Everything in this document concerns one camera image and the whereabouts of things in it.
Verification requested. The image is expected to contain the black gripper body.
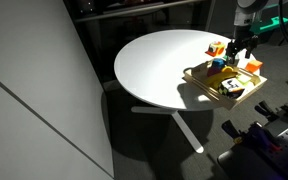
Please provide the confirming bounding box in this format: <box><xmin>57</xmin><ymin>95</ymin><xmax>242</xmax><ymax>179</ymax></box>
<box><xmin>228</xmin><ymin>26</ymin><xmax>258</xmax><ymax>50</ymax></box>

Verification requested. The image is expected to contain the blue block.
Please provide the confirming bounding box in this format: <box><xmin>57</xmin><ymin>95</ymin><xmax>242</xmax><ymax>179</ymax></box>
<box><xmin>212</xmin><ymin>58</ymin><xmax>225</xmax><ymax>69</ymax></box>

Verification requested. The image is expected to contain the magenta block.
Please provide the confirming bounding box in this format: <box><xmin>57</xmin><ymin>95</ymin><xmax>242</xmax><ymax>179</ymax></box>
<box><xmin>207</xmin><ymin>67</ymin><xmax>221</xmax><ymax>77</ymax></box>

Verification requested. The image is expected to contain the near purple clamp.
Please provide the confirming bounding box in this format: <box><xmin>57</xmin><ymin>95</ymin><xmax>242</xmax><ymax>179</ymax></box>
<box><xmin>221</xmin><ymin>120</ymin><xmax>282</xmax><ymax>151</ymax></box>

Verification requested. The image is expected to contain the yellow banana block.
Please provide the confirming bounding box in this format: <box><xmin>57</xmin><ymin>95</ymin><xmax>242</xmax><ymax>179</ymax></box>
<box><xmin>205</xmin><ymin>72</ymin><xmax>237</xmax><ymax>89</ymax></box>

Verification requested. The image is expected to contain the orange yellow toy cube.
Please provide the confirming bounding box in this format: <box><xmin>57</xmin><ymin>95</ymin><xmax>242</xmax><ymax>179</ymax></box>
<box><xmin>206</xmin><ymin>41</ymin><xmax>225</xmax><ymax>57</ymax></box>

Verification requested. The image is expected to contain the purple clamp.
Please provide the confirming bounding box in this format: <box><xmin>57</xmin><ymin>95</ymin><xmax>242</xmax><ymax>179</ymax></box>
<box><xmin>221</xmin><ymin>120</ymin><xmax>282</xmax><ymax>151</ymax></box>
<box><xmin>254</xmin><ymin>101</ymin><xmax>288</xmax><ymax>122</ymax></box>

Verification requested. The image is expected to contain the wooden tray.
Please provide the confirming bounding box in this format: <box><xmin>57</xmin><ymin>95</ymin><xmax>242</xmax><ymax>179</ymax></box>
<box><xmin>184</xmin><ymin>61</ymin><xmax>267</xmax><ymax>109</ymax></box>

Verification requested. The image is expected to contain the light green block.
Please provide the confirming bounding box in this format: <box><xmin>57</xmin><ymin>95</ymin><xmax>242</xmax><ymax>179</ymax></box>
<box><xmin>237</xmin><ymin>74</ymin><xmax>251</xmax><ymax>84</ymax></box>

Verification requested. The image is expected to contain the teal camera mount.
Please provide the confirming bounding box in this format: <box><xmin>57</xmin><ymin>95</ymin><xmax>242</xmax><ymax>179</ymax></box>
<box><xmin>250</xmin><ymin>16</ymin><xmax>288</xmax><ymax>35</ymax></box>

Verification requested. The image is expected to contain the dark shelf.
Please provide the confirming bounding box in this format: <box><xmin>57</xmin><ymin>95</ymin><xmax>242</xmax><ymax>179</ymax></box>
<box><xmin>64</xmin><ymin>0</ymin><xmax>209</xmax><ymax>23</ymax></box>

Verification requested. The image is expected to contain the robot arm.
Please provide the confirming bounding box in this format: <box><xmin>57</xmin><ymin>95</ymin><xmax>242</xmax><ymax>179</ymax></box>
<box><xmin>226</xmin><ymin>0</ymin><xmax>269</xmax><ymax>65</ymax></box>

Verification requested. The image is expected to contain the round white table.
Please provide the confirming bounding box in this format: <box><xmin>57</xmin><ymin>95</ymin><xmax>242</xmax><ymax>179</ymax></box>
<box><xmin>114</xmin><ymin>30</ymin><xmax>230</xmax><ymax>153</ymax></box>

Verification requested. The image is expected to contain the patterned cube in tray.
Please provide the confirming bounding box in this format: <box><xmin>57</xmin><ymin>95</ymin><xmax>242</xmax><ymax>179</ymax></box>
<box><xmin>218</xmin><ymin>78</ymin><xmax>245</xmax><ymax>99</ymax></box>

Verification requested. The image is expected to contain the far purple clamp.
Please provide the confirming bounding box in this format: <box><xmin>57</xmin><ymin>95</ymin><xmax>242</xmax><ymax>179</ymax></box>
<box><xmin>254</xmin><ymin>101</ymin><xmax>288</xmax><ymax>122</ymax></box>

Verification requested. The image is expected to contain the orange block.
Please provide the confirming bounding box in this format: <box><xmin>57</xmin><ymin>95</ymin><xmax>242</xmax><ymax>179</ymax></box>
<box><xmin>245</xmin><ymin>60</ymin><xmax>263</xmax><ymax>73</ymax></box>

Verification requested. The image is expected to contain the yellow round block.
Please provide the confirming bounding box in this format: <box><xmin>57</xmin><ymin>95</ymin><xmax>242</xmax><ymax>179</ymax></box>
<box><xmin>221</xmin><ymin>66</ymin><xmax>234</xmax><ymax>72</ymax></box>

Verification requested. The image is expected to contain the black mounting plate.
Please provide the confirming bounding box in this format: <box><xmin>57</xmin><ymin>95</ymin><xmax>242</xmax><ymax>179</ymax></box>
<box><xmin>217</xmin><ymin>146</ymin><xmax>285</xmax><ymax>180</ymax></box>

